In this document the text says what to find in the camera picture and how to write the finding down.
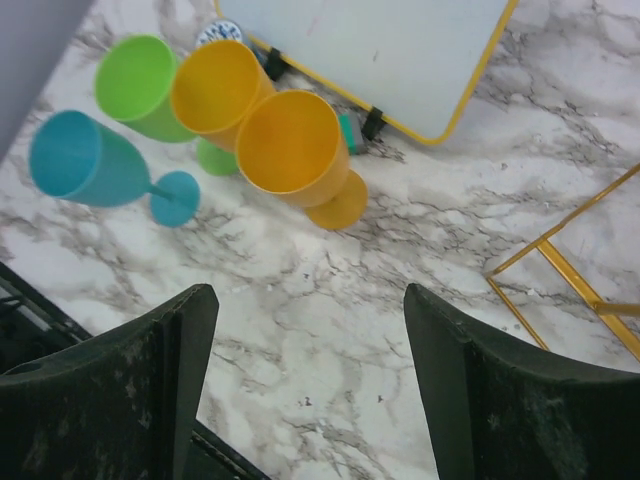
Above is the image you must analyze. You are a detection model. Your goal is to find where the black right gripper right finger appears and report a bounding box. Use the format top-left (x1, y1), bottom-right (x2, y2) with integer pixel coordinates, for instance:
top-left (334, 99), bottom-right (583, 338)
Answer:
top-left (404, 284), bottom-right (639, 479)

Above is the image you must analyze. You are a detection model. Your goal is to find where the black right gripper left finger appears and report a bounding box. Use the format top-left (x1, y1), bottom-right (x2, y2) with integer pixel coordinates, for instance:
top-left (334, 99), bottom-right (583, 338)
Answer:
top-left (1, 284), bottom-right (219, 479)

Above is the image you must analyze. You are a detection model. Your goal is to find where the blue plastic wine glass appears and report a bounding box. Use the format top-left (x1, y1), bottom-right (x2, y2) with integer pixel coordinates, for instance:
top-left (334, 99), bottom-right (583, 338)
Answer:
top-left (28, 110), bottom-right (201, 228)

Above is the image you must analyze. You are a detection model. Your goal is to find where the yellow plastic wine glass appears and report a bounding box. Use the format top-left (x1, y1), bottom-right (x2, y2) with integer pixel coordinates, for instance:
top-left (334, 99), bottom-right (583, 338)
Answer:
top-left (236, 90), bottom-right (368, 230)

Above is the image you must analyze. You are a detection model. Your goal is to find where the green plastic wine glass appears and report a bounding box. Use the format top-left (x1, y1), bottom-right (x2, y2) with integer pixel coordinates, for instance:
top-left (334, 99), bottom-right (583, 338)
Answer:
top-left (94, 33), bottom-right (241, 177)

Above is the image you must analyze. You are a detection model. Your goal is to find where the orange plastic wine glass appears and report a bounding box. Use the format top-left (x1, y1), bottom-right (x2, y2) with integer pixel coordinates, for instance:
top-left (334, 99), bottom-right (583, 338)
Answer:
top-left (170, 40), bottom-right (275, 152)

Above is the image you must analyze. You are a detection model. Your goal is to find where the teal whiteboard eraser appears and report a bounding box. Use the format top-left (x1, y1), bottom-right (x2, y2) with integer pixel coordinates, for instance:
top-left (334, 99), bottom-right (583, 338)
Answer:
top-left (338, 112), bottom-right (366, 155)

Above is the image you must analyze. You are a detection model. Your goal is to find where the yellow framed whiteboard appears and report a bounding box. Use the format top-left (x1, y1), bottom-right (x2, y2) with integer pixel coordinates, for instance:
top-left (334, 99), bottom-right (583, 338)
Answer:
top-left (214, 0), bottom-right (517, 145)

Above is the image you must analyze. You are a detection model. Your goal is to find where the blue labelled round container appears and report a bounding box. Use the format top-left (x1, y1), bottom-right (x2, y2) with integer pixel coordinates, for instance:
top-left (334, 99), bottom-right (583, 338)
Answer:
top-left (195, 17), bottom-right (267, 66)

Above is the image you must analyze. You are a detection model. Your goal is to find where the gold wire wine glass rack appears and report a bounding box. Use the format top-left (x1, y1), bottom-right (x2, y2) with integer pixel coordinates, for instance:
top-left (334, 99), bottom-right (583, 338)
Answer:
top-left (483, 162), bottom-right (640, 364)

